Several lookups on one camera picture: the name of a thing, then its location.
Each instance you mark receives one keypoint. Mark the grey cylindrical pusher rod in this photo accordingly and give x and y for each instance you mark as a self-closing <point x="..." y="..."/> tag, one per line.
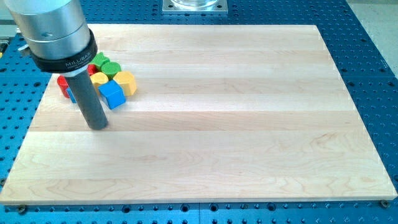
<point x="87" y="100"/>

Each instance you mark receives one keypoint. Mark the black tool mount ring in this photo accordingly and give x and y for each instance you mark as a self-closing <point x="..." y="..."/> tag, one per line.
<point x="68" y="64"/>

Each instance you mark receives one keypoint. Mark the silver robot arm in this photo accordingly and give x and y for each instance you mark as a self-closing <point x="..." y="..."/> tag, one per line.
<point x="60" y="41"/>

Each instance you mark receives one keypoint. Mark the small blue block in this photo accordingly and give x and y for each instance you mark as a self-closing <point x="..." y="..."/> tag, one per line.
<point x="70" y="94"/>

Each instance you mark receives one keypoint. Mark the red block behind rod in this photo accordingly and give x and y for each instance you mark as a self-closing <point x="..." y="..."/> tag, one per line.
<point x="91" y="69"/>

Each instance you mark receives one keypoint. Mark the red block at left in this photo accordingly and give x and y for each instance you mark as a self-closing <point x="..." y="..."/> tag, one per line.
<point x="63" y="85"/>

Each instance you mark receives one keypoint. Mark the yellow round block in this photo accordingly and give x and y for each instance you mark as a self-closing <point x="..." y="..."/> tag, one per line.
<point x="98" y="79"/>

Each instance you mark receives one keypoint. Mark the green star block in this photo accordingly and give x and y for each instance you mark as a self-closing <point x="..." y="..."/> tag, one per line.
<point x="99" y="60"/>

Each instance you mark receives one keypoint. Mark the green round block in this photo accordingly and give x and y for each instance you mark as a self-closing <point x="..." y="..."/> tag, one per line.
<point x="110" y="69"/>

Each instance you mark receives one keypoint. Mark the blue cube block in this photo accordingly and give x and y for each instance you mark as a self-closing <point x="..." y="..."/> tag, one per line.
<point x="112" y="94"/>

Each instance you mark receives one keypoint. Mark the yellow hexagonal block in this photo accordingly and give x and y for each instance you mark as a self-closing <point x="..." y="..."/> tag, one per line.
<point x="126" y="81"/>

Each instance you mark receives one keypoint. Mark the left board stop screw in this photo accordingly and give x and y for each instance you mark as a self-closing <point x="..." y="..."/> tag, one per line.
<point x="21" y="209"/>

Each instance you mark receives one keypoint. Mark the board stop screw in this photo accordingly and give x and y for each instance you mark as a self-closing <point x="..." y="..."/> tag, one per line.
<point x="21" y="209"/>
<point x="384" y="204"/>

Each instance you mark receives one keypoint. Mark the light wooden board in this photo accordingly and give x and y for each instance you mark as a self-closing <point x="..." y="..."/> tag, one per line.
<point x="254" y="113"/>

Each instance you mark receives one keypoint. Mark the right board stop screw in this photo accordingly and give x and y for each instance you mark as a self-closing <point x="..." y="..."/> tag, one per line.
<point x="384" y="204"/>

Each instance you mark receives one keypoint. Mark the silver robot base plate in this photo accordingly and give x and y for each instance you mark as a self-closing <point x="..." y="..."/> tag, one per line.
<point x="194" y="6"/>

